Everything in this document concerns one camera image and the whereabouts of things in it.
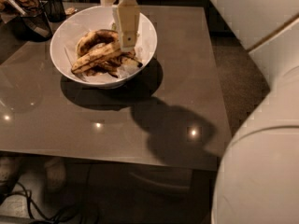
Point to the small banana at bottom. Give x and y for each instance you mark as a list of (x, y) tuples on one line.
[(130, 59)]

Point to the black mesh pen cup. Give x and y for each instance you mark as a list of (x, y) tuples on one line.
[(36, 24)]

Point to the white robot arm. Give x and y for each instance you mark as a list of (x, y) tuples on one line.
[(258, 179)]

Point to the long spotted top banana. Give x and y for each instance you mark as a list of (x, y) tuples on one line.
[(98, 55)]

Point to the curved brown banana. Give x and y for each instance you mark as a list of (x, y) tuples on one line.
[(93, 38)]

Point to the white ceramic bowl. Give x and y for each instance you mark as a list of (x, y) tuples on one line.
[(63, 46)]

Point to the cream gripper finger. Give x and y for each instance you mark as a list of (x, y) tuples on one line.
[(126, 17)]

